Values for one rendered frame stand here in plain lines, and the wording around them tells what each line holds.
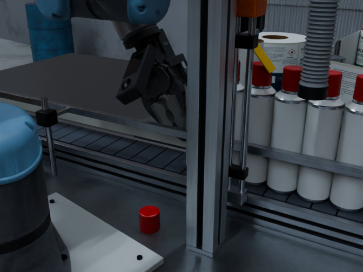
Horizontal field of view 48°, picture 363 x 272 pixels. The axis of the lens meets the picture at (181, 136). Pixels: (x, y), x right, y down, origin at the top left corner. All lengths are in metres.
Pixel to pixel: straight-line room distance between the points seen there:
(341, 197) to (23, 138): 0.46
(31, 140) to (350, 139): 0.43
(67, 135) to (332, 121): 0.56
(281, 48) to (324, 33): 0.69
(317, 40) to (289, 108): 0.16
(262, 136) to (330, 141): 0.11
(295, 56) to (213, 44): 0.74
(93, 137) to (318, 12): 0.57
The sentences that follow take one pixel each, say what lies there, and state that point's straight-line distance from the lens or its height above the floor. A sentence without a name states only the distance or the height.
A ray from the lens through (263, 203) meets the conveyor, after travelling 0.68.
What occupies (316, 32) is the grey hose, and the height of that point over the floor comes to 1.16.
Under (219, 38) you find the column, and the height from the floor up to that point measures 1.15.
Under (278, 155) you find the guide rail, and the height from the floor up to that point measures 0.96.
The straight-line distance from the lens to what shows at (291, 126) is 0.64.
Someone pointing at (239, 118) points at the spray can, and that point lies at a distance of 0.68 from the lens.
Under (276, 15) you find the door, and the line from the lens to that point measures 3.86.
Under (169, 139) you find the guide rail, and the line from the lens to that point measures 0.81.
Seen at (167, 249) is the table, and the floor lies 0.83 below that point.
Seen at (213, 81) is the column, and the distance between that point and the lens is 0.50.
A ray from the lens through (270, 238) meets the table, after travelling 0.68.
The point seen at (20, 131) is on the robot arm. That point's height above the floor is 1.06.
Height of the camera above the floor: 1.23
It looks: 23 degrees down
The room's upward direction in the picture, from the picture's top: straight up
